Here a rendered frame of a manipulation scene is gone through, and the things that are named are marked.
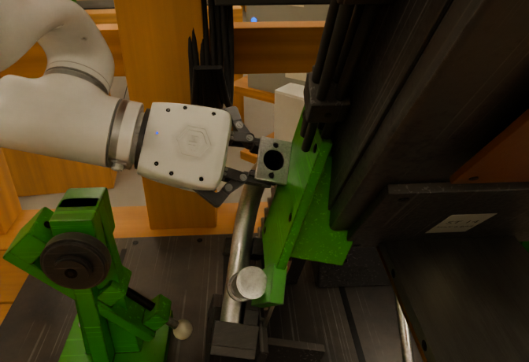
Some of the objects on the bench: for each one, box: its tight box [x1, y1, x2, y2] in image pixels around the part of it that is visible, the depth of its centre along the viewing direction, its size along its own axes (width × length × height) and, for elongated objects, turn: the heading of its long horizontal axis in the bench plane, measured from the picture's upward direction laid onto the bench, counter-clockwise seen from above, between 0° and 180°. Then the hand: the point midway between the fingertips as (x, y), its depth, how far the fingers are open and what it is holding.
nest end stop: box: [205, 343, 256, 360], centre depth 61 cm, size 4×7×6 cm, turn 93°
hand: (264, 164), depth 57 cm, fingers closed on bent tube, 3 cm apart
